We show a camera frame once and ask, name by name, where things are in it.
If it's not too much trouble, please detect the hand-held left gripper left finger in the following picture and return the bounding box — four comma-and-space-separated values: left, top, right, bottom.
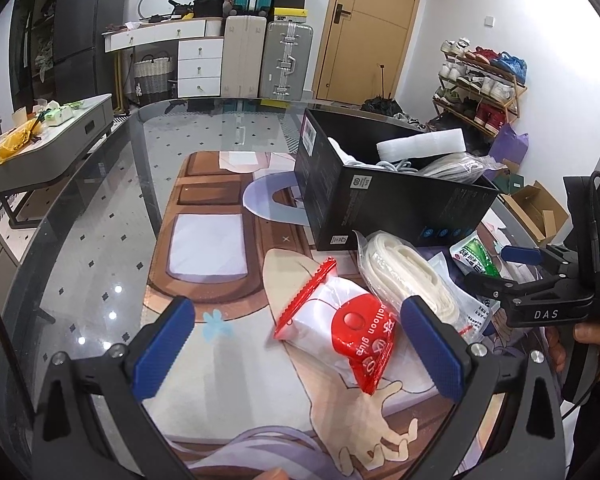
30, 296, 197, 480

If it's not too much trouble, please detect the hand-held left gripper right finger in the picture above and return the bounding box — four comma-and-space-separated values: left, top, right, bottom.
395, 296, 567, 480

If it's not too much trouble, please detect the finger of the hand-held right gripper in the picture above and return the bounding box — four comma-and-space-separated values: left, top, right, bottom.
497, 245, 578, 267
460, 272, 581, 307

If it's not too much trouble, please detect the white printed packet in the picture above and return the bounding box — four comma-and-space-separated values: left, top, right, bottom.
427, 255, 501, 335

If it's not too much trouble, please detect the green label packet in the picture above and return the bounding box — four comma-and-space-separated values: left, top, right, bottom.
450, 237, 503, 278

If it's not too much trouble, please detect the red white plastic packet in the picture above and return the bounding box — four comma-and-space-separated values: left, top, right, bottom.
274, 256, 398, 395

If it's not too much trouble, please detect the clear bag of white cloth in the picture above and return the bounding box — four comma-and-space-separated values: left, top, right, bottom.
355, 230, 473, 336

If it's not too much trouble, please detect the clear bag of striped cloth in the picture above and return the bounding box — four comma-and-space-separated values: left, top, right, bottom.
420, 154, 508, 186

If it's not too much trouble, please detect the black cardboard box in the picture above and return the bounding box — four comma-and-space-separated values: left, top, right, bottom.
294, 107, 501, 252

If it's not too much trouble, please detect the white foam sheet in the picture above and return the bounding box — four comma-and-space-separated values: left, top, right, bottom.
376, 127, 467, 163

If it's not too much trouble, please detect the white plush toy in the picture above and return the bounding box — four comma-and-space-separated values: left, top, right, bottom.
329, 137, 381, 167

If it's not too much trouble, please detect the open cardboard box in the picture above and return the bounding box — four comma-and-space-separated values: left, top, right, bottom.
502, 180, 571, 246

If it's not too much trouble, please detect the dark green box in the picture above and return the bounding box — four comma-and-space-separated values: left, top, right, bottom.
495, 170, 526, 194

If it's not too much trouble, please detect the printed table mat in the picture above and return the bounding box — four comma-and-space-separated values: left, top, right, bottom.
140, 150, 566, 480

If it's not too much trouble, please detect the purple bag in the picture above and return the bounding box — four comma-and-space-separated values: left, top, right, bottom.
487, 122, 530, 163

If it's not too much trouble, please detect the wooden shoe rack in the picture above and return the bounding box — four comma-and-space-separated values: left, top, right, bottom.
432, 37, 528, 138

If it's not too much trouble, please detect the black umbrella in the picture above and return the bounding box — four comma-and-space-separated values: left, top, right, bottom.
360, 64, 406, 116

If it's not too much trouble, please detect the grey coffee table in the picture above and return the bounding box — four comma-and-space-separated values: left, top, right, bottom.
0, 92, 115, 228

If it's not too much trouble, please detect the yellow bag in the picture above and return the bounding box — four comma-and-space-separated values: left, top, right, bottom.
0, 120, 36, 163

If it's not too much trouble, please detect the green white tissue pack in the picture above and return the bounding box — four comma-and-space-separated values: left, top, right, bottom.
42, 101, 76, 126

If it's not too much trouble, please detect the wicker basket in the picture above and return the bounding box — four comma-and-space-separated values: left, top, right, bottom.
132, 52, 175, 106

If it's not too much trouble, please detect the wooden door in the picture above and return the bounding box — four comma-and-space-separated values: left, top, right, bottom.
312, 0, 428, 106

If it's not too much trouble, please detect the white dresser desk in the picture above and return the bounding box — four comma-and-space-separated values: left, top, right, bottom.
102, 17, 226, 101

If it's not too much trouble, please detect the silver suitcase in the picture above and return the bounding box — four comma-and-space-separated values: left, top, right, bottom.
258, 20, 314, 101

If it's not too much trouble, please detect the beige suitcase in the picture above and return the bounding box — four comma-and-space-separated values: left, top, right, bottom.
223, 14, 268, 100

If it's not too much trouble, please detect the dark grey fridge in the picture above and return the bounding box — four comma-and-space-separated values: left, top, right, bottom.
52, 0, 131, 106

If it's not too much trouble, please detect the dark shelf cabinet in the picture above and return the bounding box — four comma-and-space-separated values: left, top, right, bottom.
7, 0, 63, 101

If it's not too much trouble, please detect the black bag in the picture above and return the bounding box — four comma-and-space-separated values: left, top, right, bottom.
192, 0, 224, 18

